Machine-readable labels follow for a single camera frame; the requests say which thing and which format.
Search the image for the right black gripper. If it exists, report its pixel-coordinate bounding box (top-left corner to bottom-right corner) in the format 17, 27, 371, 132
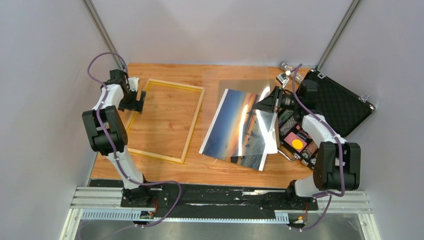
252, 86, 301, 113

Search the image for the clear acrylic sheet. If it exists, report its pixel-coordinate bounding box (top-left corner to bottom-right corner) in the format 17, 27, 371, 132
197, 65, 275, 159

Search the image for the yellow wooden picture frame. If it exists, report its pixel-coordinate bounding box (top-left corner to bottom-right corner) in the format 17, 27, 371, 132
126, 78, 206, 164

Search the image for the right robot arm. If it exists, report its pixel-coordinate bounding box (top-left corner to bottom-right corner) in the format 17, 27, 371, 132
253, 79, 361, 210

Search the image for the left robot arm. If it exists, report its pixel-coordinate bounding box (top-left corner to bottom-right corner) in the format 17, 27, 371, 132
82, 69, 157, 207

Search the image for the sunset landscape photo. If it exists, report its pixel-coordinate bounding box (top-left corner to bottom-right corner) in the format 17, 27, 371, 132
199, 86, 278, 171

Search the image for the brown cardboard backing board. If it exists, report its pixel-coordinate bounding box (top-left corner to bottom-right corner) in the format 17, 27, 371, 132
199, 79, 275, 157

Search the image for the yellow round chip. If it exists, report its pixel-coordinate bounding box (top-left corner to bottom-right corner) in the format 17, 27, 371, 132
291, 139, 304, 150

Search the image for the black aluminium chip case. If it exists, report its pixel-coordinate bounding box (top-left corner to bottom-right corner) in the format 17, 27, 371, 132
278, 69, 375, 170

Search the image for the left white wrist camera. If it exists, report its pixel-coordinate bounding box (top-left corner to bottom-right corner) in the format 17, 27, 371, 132
128, 77, 140, 92

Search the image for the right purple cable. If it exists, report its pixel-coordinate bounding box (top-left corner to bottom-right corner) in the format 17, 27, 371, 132
286, 63, 346, 232

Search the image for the purple cable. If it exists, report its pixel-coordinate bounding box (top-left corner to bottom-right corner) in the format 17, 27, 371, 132
286, 63, 346, 232
76, 51, 183, 240

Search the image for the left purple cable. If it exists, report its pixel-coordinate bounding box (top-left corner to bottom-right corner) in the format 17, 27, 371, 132
76, 51, 183, 240

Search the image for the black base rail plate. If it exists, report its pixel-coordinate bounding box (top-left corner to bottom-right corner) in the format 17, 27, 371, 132
86, 178, 354, 221

